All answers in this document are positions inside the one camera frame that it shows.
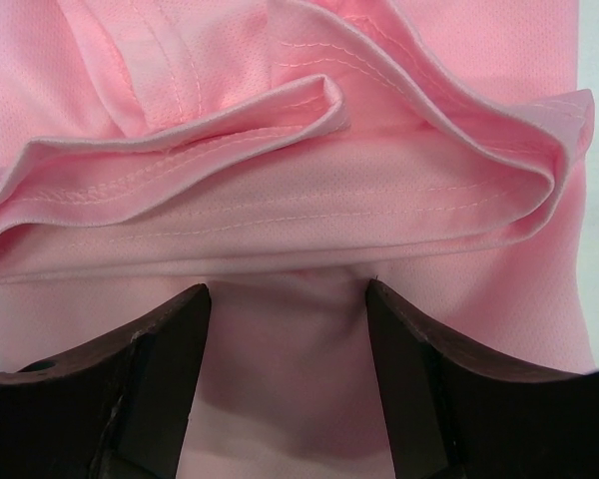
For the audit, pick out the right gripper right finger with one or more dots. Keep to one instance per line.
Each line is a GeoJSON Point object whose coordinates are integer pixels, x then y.
{"type": "Point", "coordinates": [456, 408]}

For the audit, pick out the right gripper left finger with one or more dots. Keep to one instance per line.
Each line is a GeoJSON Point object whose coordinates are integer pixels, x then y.
{"type": "Point", "coordinates": [114, 407]}

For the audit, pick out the pink t shirt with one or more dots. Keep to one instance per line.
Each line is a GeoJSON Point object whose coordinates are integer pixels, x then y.
{"type": "Point", "coordinates": [284, 153]}

